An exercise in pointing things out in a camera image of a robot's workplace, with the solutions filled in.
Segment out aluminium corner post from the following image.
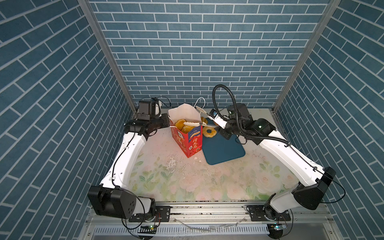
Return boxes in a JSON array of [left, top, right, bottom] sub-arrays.
[[272, 0, 341, 116], [78, 0, 136, 113]]

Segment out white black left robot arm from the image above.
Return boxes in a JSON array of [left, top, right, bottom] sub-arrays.
[[88, 98, 170, 221]]

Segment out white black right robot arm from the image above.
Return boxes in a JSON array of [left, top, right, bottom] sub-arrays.
[[209, 104, 336, 220]]

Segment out twisted ring bread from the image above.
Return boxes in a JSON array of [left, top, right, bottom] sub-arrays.
[[203, 126, 217, 138]]

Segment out steel tongs with white tips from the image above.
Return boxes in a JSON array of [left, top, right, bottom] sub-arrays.
[[182, 106, 218, 128]]

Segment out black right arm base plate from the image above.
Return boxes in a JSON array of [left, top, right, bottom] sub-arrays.
[[245, 205, 292, 222]]

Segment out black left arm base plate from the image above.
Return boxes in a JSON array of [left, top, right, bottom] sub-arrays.
[[128, 206, 171, 223]]

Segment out sesame covered golden bun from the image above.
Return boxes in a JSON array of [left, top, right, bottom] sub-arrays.
[[181, 125, 195, 134]]

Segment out aluminium front rail frame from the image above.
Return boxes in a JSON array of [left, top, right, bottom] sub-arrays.
[[79, 201, 342, 240]]

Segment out small striped pumpkin bun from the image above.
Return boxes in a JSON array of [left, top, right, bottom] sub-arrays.
[[175, 119, 186, 131]]

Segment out aluminium corner post left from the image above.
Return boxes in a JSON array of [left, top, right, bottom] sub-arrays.
[[78, 0, 136, 113]]

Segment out small round striped bun back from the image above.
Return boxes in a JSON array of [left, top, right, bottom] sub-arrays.
[[201, 117, 208, 125]]

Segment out aluminium corner post right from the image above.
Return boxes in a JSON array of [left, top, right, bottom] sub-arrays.
[[272, 0, 341, 116]]

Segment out red white paper bag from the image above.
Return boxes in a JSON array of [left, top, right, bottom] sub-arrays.
[[168, 104, 203, 158]]

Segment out dark teal plastic tray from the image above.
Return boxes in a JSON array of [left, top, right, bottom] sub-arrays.
[[202, 133, 246, 165]]

